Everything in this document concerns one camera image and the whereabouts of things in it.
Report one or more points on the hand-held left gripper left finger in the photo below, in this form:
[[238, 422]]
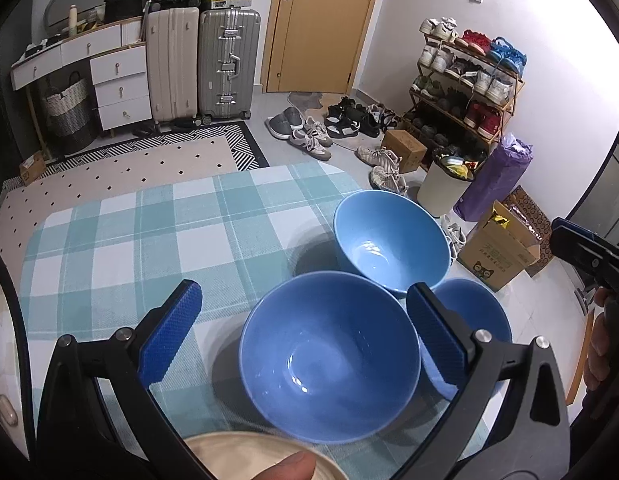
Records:
[[169, 330]]

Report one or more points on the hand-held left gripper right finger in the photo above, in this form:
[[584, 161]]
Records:
[[439, 340]]

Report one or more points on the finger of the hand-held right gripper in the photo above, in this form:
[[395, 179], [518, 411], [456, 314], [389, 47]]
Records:
[[572, 222], [574, 250]]

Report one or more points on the light blue bowl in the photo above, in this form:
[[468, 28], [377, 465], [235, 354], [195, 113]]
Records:
[[389, 240]]

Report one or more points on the beige plate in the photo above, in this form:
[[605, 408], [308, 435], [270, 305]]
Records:
[[214, 455]]

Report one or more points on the person's right hand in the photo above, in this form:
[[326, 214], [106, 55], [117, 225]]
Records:
[[597, 355]]

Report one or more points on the person's left hand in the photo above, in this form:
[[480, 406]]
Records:
[[284, 465]]

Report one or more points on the brown patterned cardboard box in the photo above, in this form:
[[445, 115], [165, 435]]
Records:
[[532, 215]]

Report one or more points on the wooden bar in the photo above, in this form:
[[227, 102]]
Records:
[[579, 360]]

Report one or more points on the printed cardboard box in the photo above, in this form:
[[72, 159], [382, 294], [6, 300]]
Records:
[[494, 255]]

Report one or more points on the purple rolled mat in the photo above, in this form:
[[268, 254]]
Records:
[[489, 180]]

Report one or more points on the wooden shoe rack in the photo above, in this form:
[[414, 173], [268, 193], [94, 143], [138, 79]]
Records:
[[511, 107]]

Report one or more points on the white trash bin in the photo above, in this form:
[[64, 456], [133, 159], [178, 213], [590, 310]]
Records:
[[439, 190]]

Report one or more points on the small brown cardboard box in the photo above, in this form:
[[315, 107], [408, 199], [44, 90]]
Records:
[[404, 152]]

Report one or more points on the shoe rack with shoes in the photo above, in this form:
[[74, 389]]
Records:
[[482, 40]]

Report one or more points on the flat cardboard box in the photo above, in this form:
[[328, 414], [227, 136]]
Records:
[[32, 167]]

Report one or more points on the pile of shoes on floor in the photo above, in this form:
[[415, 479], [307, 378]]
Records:
[[314, 137]]

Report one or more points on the woven laundry basket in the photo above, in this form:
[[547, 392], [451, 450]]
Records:
[[67, 110]]

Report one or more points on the white dressing table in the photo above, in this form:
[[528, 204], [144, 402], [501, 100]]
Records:
[[119, 67]]

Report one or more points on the grey door mat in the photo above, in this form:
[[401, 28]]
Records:
[[307, 100]]

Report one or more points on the beige suitcase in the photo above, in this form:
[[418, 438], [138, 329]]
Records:
[[172, 60]]

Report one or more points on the silver suitcase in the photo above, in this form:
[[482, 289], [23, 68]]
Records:
[[214, 60]]

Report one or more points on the wooden door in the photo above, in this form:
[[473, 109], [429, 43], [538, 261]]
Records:
[[319, 35]]

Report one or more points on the white bottle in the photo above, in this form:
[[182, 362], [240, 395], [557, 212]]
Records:
[[73, 20]]

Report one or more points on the black storage box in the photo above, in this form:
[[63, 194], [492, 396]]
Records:
[[123, 7]]

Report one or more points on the oval grey-framed mirror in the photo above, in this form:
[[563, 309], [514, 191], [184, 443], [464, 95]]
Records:
[[64, 0]]

